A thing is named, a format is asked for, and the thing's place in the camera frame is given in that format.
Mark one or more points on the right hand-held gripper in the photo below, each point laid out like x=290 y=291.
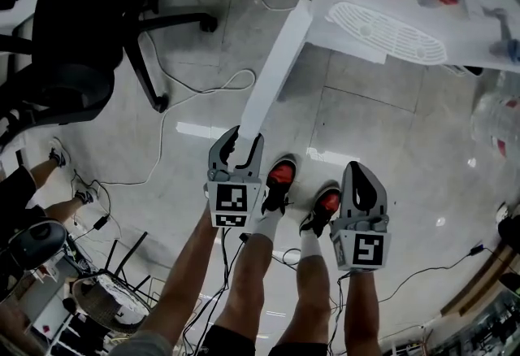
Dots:
x=365 y=248

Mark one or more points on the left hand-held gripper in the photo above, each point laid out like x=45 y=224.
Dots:
x=231 y=200

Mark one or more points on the person's left forearm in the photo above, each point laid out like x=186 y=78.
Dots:
x=183 y=277

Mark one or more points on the person's right forearm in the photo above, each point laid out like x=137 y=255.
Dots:
x=363 y=313

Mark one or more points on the grey plastic part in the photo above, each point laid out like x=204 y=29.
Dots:
x=503 y=47

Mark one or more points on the person's right red shoe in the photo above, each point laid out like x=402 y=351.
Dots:
x=325 y=204

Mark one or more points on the person's red shoe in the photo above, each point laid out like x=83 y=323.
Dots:
x=325 y=204
x=280 y=179

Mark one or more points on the person's left red shoe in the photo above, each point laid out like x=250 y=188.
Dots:
x=280 y=179

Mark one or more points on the person's right leg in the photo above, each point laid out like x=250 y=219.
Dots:
x=310 y=297

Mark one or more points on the person's leg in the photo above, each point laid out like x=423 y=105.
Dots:
x=252 y=285
x=310 y=297

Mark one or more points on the person's left leg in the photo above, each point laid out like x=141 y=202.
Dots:
x=252 y=285

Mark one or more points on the wooden bench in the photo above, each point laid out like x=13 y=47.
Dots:
x=479 y=285

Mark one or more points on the white drip tray grille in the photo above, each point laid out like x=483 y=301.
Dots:
x=386 y=33

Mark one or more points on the person's black shorts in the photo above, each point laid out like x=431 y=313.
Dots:
x=231 y=342

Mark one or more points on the patterned seat cushion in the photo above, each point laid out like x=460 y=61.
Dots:
x=122 y=301

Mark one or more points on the round wicker chair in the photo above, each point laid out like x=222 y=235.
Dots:
x=97 y=301

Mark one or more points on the person's grey shirt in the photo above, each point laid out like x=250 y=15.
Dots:
x=142 y=346

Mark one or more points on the black office chair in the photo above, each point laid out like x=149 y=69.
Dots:
x=73 y=21

